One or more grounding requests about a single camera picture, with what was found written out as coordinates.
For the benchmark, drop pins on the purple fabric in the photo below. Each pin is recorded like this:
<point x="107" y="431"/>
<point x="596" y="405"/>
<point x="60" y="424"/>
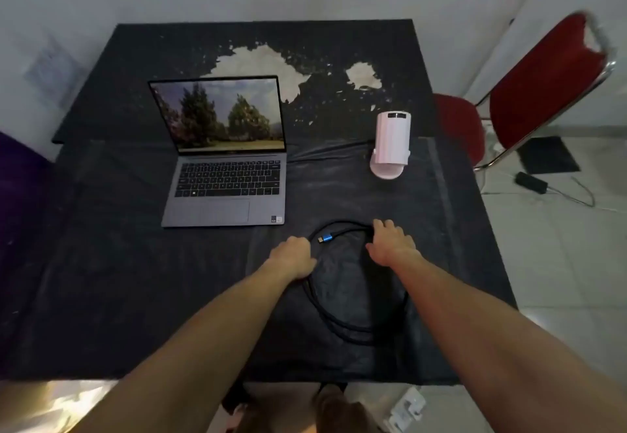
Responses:
<point x="19" y="182"/>

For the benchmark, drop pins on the person's right leg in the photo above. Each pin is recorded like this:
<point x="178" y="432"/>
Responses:
<point x="338" y="410"/>

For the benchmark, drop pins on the person's left forearm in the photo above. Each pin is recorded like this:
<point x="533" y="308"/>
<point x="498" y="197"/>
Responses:
<point x="196" y="349"/>

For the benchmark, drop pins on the white mini projector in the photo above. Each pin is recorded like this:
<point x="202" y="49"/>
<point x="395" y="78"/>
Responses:
<point x="392" y="143"/>

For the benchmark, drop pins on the person's left hand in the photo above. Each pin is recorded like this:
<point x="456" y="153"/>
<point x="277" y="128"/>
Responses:
<point x="294" y="258"/>

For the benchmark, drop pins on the white power strip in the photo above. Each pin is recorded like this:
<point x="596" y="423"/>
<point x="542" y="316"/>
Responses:
<point x="406" y="410"/>

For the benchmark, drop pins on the person's right hand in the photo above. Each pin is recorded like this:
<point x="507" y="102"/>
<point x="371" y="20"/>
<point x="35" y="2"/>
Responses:
<point x="392" y="246"/>

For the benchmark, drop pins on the grey laptop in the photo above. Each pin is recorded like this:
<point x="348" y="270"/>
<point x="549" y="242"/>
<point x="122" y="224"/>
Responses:
<point x="220" y="192"/>

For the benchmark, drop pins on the red chair with metal frame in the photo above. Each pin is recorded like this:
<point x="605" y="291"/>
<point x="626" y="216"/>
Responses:
<point x="543" y="84"/>

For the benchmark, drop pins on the paper note on wall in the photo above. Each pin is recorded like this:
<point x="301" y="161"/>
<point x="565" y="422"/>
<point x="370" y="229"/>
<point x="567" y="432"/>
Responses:
<point x="49" y="72"/>

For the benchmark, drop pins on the black floor mat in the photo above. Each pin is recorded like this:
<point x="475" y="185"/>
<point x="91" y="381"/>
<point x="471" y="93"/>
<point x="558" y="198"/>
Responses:
<point x="547" y="154"/>

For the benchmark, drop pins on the person's right forearm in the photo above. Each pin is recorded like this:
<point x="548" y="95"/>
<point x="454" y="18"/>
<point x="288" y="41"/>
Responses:
<point x="490" y="349"/>

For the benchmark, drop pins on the black power adapter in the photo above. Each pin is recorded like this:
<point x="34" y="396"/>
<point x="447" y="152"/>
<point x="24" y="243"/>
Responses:
<point x="531" y="182"/>

